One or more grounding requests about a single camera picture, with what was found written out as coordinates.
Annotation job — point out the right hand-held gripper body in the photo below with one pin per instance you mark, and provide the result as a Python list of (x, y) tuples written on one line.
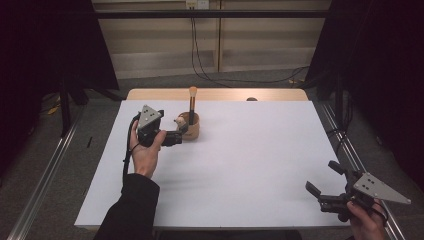
[(366, 190)]

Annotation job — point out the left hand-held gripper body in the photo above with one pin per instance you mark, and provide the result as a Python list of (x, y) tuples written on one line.
[(149, 124)]

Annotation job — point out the tan ceramic cup with bear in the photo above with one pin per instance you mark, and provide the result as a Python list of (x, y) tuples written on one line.
[(193, 130)]

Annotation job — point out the makeup brush with gold ferrule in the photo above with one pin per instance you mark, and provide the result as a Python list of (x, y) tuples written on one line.
[(192, 106)]

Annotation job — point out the person's left hand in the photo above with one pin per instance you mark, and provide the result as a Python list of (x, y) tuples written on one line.
[(146, 156)]

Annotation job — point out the person's right hand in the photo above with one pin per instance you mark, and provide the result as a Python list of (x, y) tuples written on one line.
[(365, 223)]

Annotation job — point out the wooden table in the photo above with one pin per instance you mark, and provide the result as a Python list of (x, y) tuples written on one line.
[(220, 94)]

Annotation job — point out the white table cover sheet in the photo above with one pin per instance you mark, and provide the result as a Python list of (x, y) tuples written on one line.
[(240, 166)]

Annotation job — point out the black metal stand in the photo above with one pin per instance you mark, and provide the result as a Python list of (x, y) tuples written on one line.
[(65, 110)]

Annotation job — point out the black curtain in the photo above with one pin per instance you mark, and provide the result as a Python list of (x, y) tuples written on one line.
[(380, 66), (43, 43)]

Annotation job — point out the black metal crossbar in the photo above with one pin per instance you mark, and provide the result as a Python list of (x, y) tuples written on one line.
[(213, 14)]

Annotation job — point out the aluminium floor rail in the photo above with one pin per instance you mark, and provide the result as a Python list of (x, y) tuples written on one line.
[(353, 156), (43, 186)]

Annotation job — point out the white wall socket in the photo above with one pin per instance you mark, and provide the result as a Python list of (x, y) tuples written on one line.
[(197, 3)]

